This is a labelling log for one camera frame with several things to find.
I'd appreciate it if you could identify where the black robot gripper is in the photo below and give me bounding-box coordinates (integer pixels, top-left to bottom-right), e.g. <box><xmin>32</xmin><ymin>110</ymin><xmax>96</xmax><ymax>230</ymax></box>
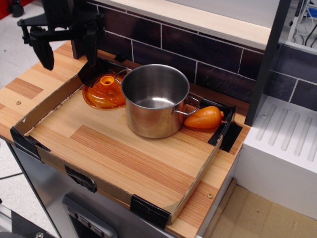
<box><xmin>17</xmin><ymin>0</ymin><xmax>105</xmax><ymax>70</ymax></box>

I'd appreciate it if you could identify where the grey toy oven front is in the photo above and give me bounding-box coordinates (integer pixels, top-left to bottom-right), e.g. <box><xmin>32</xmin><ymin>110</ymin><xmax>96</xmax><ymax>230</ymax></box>
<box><xmin>62</xmin><ymin>195</ymin><xmax>118</xmax><ymax>238</ymax></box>

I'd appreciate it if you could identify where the stainless steel pot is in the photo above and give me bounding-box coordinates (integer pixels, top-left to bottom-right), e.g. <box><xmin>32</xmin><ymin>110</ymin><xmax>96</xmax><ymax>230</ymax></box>
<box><xmin>115</xmin><ymin>64</ymin><xmax>201</xmax><ymax>139</ymax></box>

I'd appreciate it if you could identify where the orange transparent pot lid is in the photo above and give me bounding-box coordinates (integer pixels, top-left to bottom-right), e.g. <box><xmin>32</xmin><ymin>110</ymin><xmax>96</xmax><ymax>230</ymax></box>
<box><xmin>82</xmin><ymin>73</ymin><xmax>125</xmax><ymax>110</ymax></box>

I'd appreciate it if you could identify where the orange plastic toy carrot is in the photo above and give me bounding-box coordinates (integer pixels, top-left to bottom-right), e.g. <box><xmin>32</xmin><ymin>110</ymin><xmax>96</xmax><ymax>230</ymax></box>
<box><xmin>184</xmin><ymin>106</ymin><xmax>224</xmax><ymax>129</ymax></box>

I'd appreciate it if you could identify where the dark grey left post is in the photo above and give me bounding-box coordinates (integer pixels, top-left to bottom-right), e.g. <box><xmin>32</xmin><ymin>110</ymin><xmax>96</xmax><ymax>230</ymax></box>
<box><xmin>71</xmin><ymin>39</ymin><xmax>86</xmax><ymax>60</ymax></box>

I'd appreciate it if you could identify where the light wooden shelf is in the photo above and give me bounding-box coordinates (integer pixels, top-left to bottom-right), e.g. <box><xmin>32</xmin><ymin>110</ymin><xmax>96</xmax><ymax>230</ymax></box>
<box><xmin>97</xmin><ymin>0</ymin><xmax>271</xmax><ymax>50</ymax></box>

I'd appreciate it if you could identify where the dark grey vertical post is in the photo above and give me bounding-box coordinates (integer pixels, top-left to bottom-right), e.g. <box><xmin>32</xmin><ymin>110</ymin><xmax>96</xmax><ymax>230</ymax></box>
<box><xmin>245</xmin><ymin>0</ymin><xmax>295</xmax><ymax>126</ymax></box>

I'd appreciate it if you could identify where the white toy sink drainboard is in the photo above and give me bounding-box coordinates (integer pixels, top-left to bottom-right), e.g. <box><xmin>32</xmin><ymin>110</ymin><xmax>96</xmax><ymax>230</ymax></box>
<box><xmin>234</xmin><ymin>97</ymin><xmax>317</xmax><ymax>219</ymax></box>

